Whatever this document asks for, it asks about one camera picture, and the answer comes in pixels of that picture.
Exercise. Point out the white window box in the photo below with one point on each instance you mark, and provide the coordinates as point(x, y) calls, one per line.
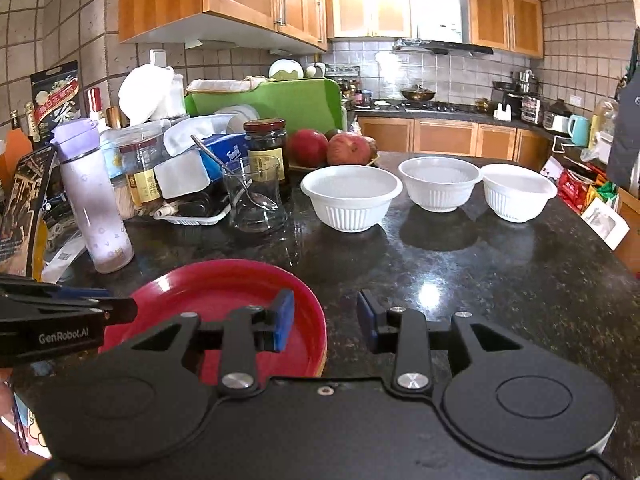
point(605, 222)

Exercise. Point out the white folded napkin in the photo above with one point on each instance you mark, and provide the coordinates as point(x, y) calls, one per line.
point(182, 175)

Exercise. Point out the cluster of condiment bottles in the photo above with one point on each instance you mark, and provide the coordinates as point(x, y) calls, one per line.
point(356, 92)

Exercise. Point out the red snack packets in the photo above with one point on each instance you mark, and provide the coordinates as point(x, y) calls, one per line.
point(575, 190)

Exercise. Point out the white green bowl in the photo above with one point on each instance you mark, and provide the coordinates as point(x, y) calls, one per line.
point(286, 69)

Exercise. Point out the green cutting board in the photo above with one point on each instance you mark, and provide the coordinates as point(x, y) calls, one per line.
point(295, 105)

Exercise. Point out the green snack packet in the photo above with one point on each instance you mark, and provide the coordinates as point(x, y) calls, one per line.
point(605, 192)

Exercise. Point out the blue tissue pack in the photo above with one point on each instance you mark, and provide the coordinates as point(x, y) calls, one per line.
point(230, 150)

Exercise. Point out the white plastic tray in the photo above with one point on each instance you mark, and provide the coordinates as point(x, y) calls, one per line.
point(192, 219)

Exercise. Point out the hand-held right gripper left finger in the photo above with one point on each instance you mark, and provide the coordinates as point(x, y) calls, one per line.
point(283, 320)

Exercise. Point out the purple water bottle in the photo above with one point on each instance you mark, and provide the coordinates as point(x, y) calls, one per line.
point(95, 200)

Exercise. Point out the range hood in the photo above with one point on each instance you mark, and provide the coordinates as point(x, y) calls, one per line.
point(442, 48)

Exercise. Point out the wooden base cabinets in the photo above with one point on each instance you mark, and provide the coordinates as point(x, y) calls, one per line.
point(445, 137)

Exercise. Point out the dark printed card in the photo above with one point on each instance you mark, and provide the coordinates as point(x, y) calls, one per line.
point(25, 210)

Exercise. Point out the white wall socket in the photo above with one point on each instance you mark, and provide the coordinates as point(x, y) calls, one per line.
point(157, 57)

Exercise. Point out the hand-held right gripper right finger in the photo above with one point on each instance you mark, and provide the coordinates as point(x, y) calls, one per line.
point(366, 317)

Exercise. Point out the brown kiwi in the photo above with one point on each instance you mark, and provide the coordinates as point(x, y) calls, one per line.
point(332, 133)
point(371, 147)

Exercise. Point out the teal mug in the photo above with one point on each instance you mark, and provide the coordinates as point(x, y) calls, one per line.
point(579, 131)

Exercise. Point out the clear plastic jug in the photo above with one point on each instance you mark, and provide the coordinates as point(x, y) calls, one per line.
point(604, 125)

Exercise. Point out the patterned gift bag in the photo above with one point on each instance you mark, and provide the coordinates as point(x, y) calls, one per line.
point(550, 170)

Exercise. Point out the streaked red apple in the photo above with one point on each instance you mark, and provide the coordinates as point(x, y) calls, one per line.
point(347, 150)

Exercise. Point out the small brown glass pot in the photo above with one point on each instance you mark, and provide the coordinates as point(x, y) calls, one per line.
point(485, 106)

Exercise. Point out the steel pots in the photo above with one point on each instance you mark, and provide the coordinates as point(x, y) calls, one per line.
point(526, 82)

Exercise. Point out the white knife holder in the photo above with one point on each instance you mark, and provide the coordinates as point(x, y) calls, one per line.
point(503, 112)

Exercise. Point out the black coffee maker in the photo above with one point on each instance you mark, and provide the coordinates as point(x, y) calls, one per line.
point(506, 95)

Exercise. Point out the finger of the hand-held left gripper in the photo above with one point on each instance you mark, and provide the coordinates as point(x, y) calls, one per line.
point(30, 287)
point(120, 310)

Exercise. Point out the gas stove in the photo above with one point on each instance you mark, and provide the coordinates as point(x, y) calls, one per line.
point(425, 107)

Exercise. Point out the dark sauce jar red lid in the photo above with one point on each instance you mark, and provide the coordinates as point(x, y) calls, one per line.
point(265, 152)

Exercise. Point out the white ribbed plastic bowl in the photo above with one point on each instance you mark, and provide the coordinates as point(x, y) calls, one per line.
point(350, 200)
point(440, 185)
point(517, 195)

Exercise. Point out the red plastic plate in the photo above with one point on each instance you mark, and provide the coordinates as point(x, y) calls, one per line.
point(210, 290)

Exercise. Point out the orange plastic plate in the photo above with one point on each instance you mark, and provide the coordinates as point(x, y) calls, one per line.
point(323, 360)

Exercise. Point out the dark printed snack bag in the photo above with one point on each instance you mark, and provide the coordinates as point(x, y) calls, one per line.
point(55, 95)

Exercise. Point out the white cloth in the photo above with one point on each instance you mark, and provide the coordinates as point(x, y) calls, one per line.
point(220, 86)

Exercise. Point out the dark wok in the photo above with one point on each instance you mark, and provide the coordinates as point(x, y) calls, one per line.
point(417, 94)

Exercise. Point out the metal spoon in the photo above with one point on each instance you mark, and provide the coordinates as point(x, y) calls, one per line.
point(210, 157)

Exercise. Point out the white bottle red cap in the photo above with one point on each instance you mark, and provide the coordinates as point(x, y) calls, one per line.
point(96, 107)

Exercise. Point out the white tissue paper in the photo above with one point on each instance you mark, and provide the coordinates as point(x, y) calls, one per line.
point(195, 132)

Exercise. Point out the clear lidded plastic jar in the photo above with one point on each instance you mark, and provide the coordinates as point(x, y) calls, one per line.
point(140, 160)

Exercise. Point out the white plates in rack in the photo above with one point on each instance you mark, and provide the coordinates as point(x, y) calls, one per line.
point(240, 112)

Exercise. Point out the black apron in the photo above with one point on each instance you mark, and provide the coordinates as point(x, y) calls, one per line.
point(625, 125)

